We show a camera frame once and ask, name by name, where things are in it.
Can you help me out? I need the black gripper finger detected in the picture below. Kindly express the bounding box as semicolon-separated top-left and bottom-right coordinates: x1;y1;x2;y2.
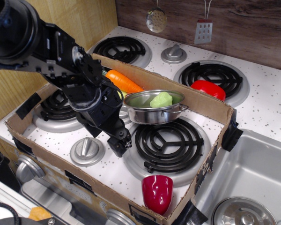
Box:
107;133;132;158

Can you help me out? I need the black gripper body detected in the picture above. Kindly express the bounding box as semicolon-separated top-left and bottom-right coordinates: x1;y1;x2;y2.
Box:
76;87;131;143

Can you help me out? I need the orange toy carrot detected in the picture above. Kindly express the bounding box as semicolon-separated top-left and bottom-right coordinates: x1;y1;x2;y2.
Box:
103;69;144;94

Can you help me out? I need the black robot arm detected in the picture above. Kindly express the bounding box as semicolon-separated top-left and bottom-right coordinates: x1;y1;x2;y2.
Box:
0;0;131;157

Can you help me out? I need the light green plate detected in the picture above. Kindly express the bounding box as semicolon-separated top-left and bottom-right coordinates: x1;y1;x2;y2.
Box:
118;90;127;99

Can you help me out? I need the middle silver stove knob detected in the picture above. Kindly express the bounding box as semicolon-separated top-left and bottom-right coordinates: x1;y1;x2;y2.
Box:
119;105;131;125

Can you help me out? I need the silver stove knob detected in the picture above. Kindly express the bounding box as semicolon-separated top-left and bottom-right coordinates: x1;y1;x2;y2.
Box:
70;137;105;167
119;105;131;125
161;44;187;64

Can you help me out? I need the front silver stove knob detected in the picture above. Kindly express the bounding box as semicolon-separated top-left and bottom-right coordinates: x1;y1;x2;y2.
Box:
70;137;105;167

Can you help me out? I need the small steel pot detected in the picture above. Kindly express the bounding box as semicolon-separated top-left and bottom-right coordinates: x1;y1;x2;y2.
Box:
124;90;189;125

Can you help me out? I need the front left black burner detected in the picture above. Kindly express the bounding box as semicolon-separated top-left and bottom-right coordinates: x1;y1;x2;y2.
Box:
40;90;76;121

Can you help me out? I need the black burner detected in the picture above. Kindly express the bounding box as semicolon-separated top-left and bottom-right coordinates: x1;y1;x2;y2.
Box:
179;62;243;97
129;117;205;173
40;90;76;121
90;36;147;63

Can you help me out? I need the front right black burner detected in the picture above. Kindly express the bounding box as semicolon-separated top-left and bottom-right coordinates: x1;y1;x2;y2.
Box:
129;117;205;173

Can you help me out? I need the red toy cup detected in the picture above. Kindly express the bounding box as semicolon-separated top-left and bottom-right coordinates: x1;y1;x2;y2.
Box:
141;175;173;215

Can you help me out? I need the green toy lettuce piece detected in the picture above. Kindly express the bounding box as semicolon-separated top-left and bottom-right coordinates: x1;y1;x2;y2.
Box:
150;91;173;108

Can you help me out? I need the back left black burner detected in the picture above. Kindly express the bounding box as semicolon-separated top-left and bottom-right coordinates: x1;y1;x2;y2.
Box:
90;36;147;63

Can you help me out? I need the silver oven knob right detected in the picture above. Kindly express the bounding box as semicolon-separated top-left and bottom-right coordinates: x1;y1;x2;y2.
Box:
105;209;136;225

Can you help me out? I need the silver oven knob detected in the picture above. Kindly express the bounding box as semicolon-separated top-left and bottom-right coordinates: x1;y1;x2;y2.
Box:
105;209;136;225
16;154;45;183

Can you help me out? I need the cardboard fence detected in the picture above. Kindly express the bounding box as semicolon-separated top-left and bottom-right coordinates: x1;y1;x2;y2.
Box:
4;53;244;225

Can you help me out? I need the silver oven knob left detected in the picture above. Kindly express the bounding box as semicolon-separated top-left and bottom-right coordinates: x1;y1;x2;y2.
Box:
16;154;45;183

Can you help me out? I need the back silver stove knob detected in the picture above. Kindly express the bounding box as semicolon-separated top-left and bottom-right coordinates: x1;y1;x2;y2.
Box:
161;44;187;64

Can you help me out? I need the orange sponge piece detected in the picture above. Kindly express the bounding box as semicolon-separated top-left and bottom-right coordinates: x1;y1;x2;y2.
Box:
28;207;52;221

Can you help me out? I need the hanging steel skimmer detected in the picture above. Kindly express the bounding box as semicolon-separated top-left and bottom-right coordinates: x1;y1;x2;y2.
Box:
146;0;167;33

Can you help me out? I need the back right black burner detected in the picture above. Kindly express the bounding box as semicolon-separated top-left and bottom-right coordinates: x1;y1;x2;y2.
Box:
179;62;243;97

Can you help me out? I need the hanging steel spatula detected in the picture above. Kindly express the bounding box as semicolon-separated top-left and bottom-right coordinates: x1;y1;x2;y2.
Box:
193;0;213;45

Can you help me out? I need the steel pot lid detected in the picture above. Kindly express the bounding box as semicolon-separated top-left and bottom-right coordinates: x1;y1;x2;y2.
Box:
211;197;277;225

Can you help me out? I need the steel sink basin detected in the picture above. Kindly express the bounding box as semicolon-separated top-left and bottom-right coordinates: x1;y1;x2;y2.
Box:
195;130;281;225

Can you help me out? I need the black cable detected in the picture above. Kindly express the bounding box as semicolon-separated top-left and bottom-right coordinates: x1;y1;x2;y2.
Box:
0;201;21;225

